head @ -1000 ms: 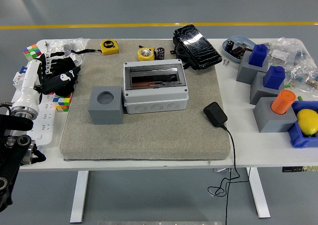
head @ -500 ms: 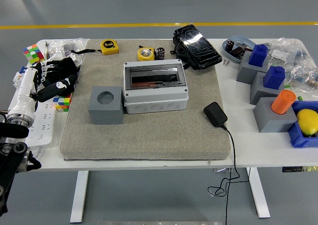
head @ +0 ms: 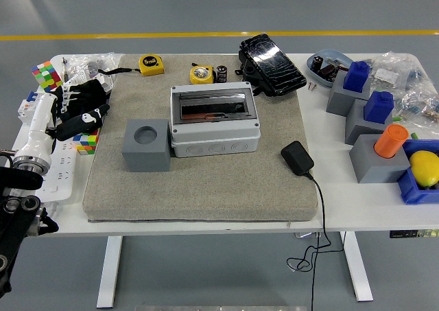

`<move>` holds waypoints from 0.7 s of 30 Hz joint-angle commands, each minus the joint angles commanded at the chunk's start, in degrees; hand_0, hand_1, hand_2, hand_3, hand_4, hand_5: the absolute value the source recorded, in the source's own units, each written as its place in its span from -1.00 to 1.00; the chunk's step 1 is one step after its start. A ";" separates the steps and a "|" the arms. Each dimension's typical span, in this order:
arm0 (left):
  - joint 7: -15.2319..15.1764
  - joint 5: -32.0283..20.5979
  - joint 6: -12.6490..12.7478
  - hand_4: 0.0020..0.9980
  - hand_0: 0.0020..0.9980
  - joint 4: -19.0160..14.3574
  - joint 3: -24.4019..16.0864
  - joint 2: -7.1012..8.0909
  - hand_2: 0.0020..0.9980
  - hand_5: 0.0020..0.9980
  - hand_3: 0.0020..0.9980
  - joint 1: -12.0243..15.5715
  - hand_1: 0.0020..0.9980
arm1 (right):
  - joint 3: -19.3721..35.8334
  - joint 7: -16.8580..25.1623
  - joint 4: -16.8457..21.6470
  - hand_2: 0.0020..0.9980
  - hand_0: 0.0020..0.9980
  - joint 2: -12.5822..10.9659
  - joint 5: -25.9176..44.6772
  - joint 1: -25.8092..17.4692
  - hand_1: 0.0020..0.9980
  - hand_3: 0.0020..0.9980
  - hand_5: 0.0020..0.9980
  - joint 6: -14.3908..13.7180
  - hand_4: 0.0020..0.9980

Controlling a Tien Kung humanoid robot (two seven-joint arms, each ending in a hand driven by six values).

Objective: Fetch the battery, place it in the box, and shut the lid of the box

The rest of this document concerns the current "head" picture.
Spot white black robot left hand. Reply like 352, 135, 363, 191
14, 82, 111, 164

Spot smoky transparent box lid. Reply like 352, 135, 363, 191
172, 88, 252, 126

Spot grey electrical junction box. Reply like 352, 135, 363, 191
169, 81, 262, 159

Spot white circuit breaker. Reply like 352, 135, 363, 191
17, 91, 45, 126

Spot large colourful puzzle cube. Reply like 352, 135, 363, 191
29, 60, 65, 93

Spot small colourful puzzle cube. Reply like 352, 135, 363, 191
72, 128, 100, 155

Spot white power strip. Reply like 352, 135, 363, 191
32, 132, 78, 205

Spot black cloth glove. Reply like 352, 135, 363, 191
56, 80, 109, 133

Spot white purple small carton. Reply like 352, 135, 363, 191
63, 74, 115, 94

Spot clear plastic bag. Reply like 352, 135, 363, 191
67, 52, 123, 85

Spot grey block with round hole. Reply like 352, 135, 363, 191
122, 118, 171, 173

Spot square yellow tape measure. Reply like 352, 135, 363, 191
97, 54, 165, 77

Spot white table leg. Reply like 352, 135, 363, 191
339, 231, 374, 302
96, 235, 123, 308

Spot round yellow tape measure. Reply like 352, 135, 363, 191
189, 62, 215, 85

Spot black cylinder capacitor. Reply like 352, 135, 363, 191
215, 65, 230, 84

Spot grey-brown mat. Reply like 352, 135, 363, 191
82, 52, 319, 223

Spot shiny black case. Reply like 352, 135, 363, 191
238, 33, 308, 97

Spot black power adapter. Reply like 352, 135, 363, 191
280, 140, 315, 177

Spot blue-grey dish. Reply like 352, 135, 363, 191
306, 48, 354, 88

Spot brown electronic components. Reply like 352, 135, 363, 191
317, 59, 344, 82

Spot grey holder block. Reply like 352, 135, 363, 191
348, 133, 412, 184
344, 99, 394, 146
325, 69, 373, 117

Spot blue bottle-shaped block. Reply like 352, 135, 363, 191
363, 91, 394, 124
343, 60, 371, 93

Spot clear bag of components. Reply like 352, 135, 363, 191
368, 51, 426, 95
394, 84, 439, 126

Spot blue plastic bin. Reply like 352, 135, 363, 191
396, 139, 439, 205

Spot black table control panel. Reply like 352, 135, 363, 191
389, 229, 439, 239

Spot yellow lemon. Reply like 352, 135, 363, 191
409, 150, 439, 188

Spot black adapter cord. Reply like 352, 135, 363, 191
286, 172, 344, 311

